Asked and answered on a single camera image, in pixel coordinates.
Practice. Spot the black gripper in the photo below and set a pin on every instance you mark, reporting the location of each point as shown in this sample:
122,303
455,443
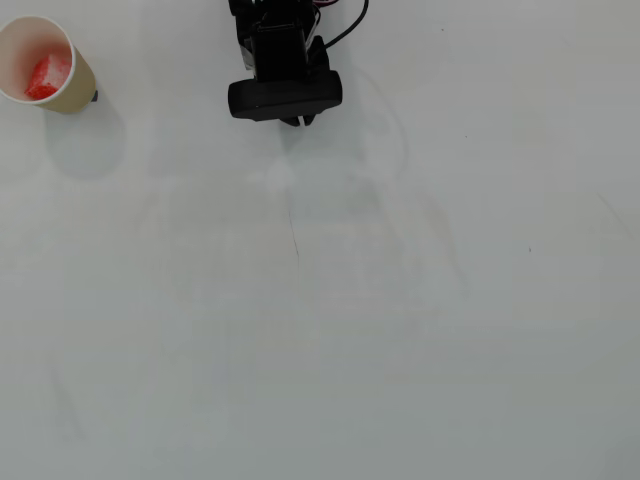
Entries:
302,121

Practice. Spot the red foam cube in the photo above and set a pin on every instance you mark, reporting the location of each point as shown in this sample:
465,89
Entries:
40,87

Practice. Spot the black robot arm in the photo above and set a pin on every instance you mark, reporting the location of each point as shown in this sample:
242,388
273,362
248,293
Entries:
270,10

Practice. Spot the beige paper cup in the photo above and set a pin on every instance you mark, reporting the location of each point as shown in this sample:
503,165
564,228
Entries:
80,85

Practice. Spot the black wrist webcam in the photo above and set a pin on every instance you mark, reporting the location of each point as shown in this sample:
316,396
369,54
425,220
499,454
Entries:
285,97

